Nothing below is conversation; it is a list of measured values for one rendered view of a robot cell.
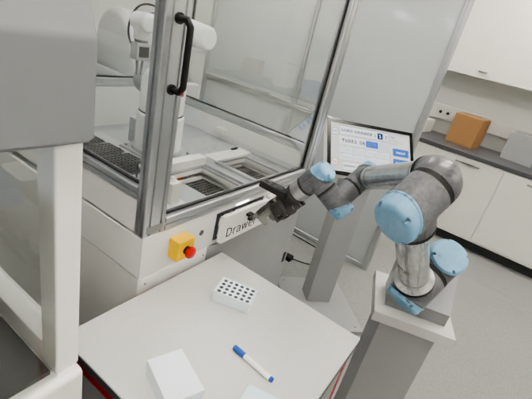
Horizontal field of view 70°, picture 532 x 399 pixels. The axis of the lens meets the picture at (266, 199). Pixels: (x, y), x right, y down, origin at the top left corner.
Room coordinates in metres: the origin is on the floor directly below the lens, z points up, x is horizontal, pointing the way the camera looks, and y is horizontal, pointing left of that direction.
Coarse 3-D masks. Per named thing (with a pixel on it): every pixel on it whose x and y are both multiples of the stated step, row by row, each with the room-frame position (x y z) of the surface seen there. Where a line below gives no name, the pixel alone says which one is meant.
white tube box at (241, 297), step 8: (224, 280) 1.02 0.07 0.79; (232, 280) 1.02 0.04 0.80; (216, 288) 0.96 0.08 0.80; (224, 288) 0.97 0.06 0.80; (232, 288) 0.98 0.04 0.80; (240, 288) 0.99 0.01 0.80; (248, 288) 1.01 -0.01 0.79; (216, 296) 0.95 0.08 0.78; (224, 296) 0.94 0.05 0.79; (232, 296) 0.95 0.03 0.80; (240, 296) 0.95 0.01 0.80; (248, 296) 0.96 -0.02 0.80; (224, 304) 0.94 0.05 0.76; (232, 304) 0.93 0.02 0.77; (240, 304) 0.93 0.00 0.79; (248, 304) 0.93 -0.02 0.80; (248, 312) 0.92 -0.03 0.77
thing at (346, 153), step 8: (344, 152) 1.95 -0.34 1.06; (352, 152) 1.97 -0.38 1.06; (360, 152) 1.99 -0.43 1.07; (368, 152) 2.01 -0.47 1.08; (376, 152) 2.02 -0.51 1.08; (384, 152) 2.04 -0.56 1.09; (352, 160) 1.94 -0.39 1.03; (360, 160) 1.96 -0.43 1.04; (368, 160) 1.98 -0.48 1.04; (376, 160) 2.00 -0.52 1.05; (384, 160) 2.01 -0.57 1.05
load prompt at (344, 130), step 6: (342, 126) 2.04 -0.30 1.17; (342, 132) 2.02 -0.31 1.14; (348, 132) 2.03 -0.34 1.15; (354, 132) 2.04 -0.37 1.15; (360, 132) 2.06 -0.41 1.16; (366, 132) 2.07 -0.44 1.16; (372, 132) 2.09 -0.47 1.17; (378, 132) 2.10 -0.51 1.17; (366, 138) 2.05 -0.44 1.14; (372, 138) 2.07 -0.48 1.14; (378, 138) 2.08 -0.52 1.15; (384, 138) 2.09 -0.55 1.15
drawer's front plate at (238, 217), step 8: (264, 200) 1.41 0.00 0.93; (240, 208) 1.28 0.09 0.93; (248, 208) 1.30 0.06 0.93; (256, 208) 1.36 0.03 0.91; (224, 216) 1.19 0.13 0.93; (232, 216) 1.22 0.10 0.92; (240, 216) 1.26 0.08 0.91; (224, 224) 1.19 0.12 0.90; (232, 224) 1.23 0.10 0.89; (240, 224) 1.27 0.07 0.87; (248, 224) 1.32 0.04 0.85; (256, 224) 1.38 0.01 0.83; (224, 232) 1.19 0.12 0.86; (232, 232) 1.24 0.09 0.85; (240, 232) 1.28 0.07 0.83; (216, 240) 1.19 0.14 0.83; (224, 240) 1.20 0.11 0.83
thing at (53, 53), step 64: (0, 0) 0.41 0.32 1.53; (64, 0) 0.48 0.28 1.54; (0, 64) 0.40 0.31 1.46; (64, 64) 0.46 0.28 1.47; (0, 128) 0.40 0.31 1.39; (64, 128) 0.46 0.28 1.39; (64, 192) 0.49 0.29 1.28; (64, 256) 0.49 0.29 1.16; (64, 320) 0.49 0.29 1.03; (64, 384) 0.47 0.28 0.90
